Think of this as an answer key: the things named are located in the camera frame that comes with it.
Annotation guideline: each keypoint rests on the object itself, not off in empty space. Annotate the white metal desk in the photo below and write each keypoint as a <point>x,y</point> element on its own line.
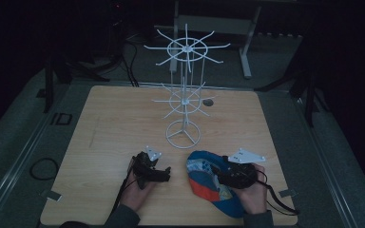
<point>215,24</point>

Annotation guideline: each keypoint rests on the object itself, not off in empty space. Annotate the person's right hand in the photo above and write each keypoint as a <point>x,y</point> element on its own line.
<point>253,198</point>

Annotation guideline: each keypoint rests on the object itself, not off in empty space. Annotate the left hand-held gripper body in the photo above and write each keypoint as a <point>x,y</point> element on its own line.
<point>143,167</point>

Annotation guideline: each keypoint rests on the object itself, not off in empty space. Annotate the black metal stand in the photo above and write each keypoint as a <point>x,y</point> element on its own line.
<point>48,88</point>
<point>310,101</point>

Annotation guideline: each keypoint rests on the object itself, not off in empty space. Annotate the blue and orange cap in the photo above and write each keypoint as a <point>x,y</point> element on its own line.
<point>202,183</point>

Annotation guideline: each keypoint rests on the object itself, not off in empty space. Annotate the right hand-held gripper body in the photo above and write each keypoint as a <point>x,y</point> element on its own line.
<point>239,174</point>

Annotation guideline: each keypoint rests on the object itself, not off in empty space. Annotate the grey round table grommet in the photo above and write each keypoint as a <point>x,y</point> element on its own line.
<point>208,102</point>

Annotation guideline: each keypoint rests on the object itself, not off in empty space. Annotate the person's left hand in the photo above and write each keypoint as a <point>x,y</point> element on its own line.
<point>136,196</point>

